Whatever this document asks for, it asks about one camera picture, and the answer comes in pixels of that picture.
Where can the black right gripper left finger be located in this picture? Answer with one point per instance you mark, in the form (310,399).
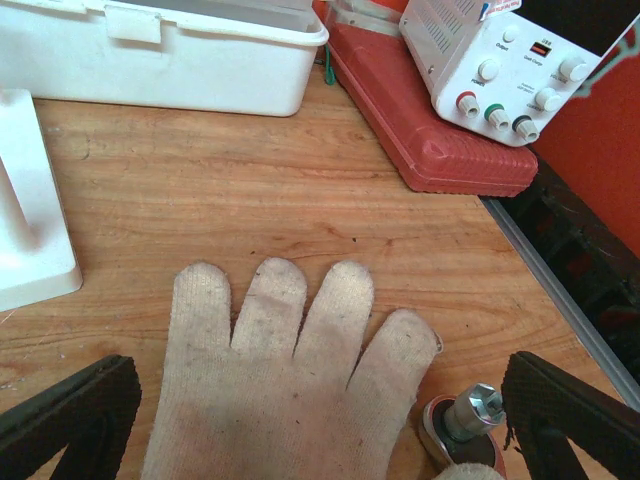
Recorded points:
(89,416)

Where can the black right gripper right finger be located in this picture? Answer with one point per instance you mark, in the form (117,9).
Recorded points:
(548,410)

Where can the red plastic tool case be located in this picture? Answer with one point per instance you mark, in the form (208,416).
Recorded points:
(430,154)

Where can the white bench power supply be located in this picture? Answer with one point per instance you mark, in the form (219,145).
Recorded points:
(503,69)

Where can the white plastic storage box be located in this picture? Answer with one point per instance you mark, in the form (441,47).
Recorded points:
(249,57)

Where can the white peg base plate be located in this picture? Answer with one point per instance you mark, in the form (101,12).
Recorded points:
(37,258)

